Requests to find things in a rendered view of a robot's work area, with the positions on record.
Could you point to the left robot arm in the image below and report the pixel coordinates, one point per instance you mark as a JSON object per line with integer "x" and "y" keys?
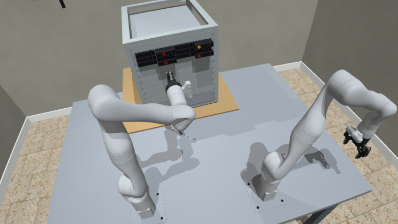
{"x": 110, "y": 111}

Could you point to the tan wooden board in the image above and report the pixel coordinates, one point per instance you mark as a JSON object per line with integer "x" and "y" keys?
{"x": 225, "y": 104}

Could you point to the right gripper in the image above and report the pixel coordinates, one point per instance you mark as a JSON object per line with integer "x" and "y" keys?
{"x": 363, "y": 151}

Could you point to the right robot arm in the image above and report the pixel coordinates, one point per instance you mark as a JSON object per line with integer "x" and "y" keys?
{"x": 348, "y": 91}

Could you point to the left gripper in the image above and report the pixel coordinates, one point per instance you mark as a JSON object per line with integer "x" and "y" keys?
{"x": 171, "y": 81}

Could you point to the grey metal rack frame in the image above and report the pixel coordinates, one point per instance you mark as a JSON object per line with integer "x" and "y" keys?
{"x": 164, "y": 27}

